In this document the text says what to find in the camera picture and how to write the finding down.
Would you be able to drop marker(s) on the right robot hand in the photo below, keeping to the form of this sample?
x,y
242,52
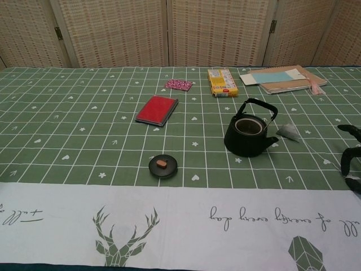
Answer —
x,y
346,162

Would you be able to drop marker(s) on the black cast iron teapot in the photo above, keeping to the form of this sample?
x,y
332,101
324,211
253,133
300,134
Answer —
x,y
242,144

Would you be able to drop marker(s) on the black teapot lid wooden knob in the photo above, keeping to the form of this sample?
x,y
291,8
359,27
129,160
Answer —
x,y
163,168

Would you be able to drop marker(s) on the pink tassel bookmark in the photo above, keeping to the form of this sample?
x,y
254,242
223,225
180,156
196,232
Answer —
x,y
313,84

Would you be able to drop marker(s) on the kraft spiral notebook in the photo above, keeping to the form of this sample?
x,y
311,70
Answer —
x,y
293,84

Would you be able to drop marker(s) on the yellow cardboard box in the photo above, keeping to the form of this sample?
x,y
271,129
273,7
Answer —
x,y
222,83

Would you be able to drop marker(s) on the brass screen hinge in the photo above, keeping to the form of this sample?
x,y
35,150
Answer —
x,y
273,26
58,33

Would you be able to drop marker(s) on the pink patterned pouch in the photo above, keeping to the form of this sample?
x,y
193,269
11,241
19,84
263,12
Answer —
x,y
179,84

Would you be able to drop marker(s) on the red flat case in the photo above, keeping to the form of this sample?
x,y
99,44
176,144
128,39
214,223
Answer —
x,y
156,110

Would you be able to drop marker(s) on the woven folding screen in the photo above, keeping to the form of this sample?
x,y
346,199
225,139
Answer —
x,y
118,31

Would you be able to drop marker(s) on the green grid tablecloth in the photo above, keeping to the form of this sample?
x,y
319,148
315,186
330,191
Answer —
x,y
84,113

